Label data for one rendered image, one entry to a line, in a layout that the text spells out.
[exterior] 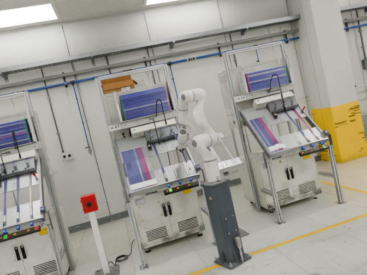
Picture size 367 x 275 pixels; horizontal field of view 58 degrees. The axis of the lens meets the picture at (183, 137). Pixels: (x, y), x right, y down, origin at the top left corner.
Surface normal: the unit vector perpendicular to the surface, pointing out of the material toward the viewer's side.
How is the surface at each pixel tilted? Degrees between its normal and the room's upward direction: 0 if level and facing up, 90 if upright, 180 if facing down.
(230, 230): 90
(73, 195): 90
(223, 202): 90
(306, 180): 90
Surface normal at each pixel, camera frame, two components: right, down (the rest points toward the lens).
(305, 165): 0.22, 0.02
